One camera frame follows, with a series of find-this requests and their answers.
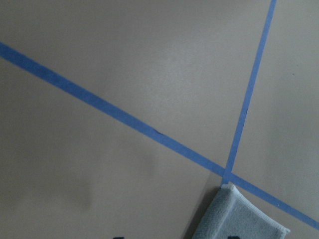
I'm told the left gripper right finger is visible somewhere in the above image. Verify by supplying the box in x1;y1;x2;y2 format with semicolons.
227;235;240;239

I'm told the pink and grey towel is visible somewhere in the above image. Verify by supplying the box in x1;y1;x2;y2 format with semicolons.
183;184;291;239

